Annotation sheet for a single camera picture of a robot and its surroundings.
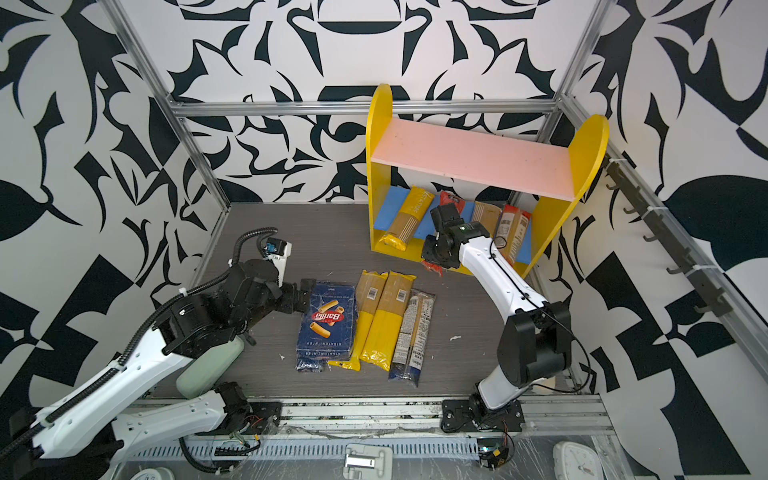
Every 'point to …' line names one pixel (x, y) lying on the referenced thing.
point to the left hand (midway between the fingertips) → (298, 272)
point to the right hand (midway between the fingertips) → (431, 251)
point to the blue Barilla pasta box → (328, 329)
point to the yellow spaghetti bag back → (387, 319)
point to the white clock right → (575, 462)
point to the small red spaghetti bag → (506, 229)
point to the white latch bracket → (365, 461)
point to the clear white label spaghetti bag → (412, 341)
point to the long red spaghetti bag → (446, 197)
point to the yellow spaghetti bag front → (487, 215)
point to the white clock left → (155, 473)
